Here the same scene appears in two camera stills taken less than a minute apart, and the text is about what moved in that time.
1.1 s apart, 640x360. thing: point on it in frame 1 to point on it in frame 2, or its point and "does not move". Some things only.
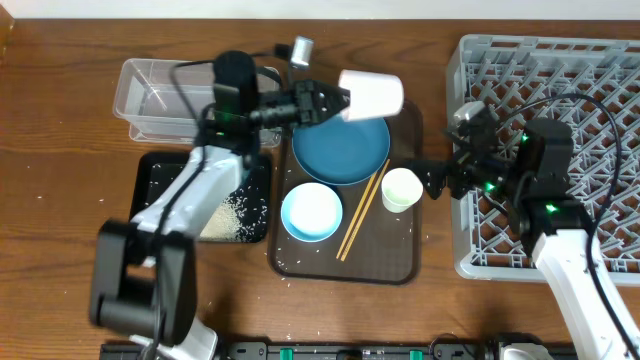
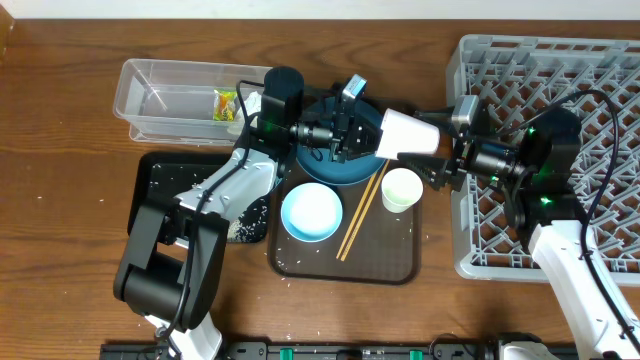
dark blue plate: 341,152 does not move
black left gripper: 306,103 to 342,132
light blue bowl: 311,212 does not move
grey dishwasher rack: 593,83 does not move
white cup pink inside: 372,95 to 406,133
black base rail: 330,350 does not move
